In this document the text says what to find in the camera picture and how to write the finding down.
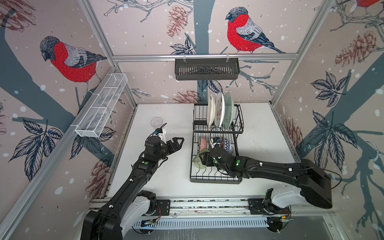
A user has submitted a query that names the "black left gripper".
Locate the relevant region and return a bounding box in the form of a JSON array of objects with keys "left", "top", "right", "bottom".
[{"left": 154, "top": 136, "right": 184, "bottom": 162}]

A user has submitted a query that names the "clear plastic cup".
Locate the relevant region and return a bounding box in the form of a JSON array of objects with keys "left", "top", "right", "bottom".
[{"left": 151, "top": 117, "right": 163, "bottom": 130}]

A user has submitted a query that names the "green glass tumbler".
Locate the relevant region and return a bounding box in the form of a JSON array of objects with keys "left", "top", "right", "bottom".
[{"left": 193, "top": 149, "right": 214, "bottom": 169}]

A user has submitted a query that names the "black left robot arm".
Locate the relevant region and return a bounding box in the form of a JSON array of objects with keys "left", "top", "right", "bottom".
[{"left": 81, "top": 136, "right": 184, "bottom": 240}]

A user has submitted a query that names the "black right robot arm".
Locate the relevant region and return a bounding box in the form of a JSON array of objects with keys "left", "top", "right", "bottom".
[{"left": 210, "top": 147, "right": 333, "bottom": 209}]

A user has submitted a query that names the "pink floral bowl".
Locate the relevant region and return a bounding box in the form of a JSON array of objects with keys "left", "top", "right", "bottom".
[{"left": 198, "top": 137, "right": 209, "bottom": 151}]

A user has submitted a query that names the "pale green plate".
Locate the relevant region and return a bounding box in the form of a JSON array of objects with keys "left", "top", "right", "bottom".
[{"left": 223, "top": 93, "right": 235, "bottom": 130}]

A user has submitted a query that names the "cream plate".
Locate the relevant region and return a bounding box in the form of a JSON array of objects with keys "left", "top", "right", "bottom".
[{"left": 207, "top": 94, "right": 216, "bottom": 129}]

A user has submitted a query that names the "white patterned plate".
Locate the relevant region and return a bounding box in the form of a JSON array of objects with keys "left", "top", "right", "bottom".
[{"left": 215, "top": 92, "right": 225, "bottom": 127}]

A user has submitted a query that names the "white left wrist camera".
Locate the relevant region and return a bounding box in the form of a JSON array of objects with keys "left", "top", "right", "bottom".
[{"left": 154, "top": 128, "right": 167, "bottom": 143}]

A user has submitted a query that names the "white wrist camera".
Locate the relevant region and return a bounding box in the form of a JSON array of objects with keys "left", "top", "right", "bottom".
[
  {"left": 211, "top": 137, "right": 222, "bottom": 149},
  {"left": 154, "top": 128, "right": 167, "bottom": 143}
]

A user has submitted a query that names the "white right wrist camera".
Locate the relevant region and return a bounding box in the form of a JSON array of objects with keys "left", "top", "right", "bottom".
[{"left": 211, "top": 137, "right": 222, "bottom": 149}]

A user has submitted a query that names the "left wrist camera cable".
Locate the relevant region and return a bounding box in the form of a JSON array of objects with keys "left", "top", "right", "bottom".
[{"left": 152, "top": 122, "right": 168, "bottom": 134}]

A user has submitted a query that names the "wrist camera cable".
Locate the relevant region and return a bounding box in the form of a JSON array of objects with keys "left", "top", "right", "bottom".
[
  {"left": 152, "top": 122, "right": 168, "bottom": 134},
  {"left": 208, "top": 125, "right": 232, "bottom": 145}
]

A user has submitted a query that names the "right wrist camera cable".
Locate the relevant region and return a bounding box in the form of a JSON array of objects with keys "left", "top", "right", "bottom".
[{"left": 208, "top": 125, "right": 232, "bottom": 145}]

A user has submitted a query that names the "black wire dish rack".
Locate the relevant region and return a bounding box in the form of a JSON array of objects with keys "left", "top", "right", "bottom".
[{"left": 190, "top": 103, "right": 244, "bottom": 185}]

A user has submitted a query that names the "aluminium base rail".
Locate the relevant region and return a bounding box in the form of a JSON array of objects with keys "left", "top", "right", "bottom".
[{"left": 88, "top": 196, "right": 293, "bottom": 230}]

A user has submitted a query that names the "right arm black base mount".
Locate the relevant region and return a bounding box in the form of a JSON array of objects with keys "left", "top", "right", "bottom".
[{"left": 248, "top": 199, "right": 275, "bottom": 216}]

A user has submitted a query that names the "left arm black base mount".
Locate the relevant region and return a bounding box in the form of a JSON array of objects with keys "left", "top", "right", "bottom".
[{"left": 145, "top": 200, "right": 171, "bottom": 217}]

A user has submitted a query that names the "black hanging wall basket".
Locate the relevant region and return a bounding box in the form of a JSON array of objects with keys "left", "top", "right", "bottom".
[{"left": 175, "top": 58, "right": 240, "bottom": 81}]

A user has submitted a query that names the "white mesh wall shelf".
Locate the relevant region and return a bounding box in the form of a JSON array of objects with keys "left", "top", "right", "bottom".
[{"left": 75, "top": 73, "right": 128, "bottom": 138}]

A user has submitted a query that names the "horizontal aluminium frame bar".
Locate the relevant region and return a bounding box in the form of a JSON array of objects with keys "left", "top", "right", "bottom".
[{"left": 112, "top": 53, "right": 299, "bottom": 63}]

